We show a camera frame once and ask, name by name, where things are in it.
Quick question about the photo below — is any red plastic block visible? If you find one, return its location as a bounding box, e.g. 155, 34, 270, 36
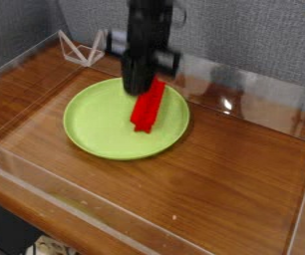
131, 78, 164, 133

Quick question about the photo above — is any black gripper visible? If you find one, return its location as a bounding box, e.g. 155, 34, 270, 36
106, 30, 181, 96

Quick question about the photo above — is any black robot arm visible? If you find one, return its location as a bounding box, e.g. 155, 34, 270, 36
106, 0, 182, 96

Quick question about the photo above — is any clear acrylic enclosure wall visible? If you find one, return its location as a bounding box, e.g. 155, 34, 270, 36
0, 37, 305, 255

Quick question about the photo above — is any black box under table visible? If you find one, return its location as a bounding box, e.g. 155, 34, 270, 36
0, 206, 44, 255

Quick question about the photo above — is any green round plate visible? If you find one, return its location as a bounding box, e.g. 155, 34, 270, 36
64, 78, 190, 160

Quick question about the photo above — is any clear acrylic corner bracket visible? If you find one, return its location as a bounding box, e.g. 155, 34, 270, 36
59, 30, 107, 67

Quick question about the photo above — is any white power strip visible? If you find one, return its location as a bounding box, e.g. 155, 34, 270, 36
35, 235, 78, 255

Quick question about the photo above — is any black cable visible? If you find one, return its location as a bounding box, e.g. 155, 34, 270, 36
170, 6, 189, 31

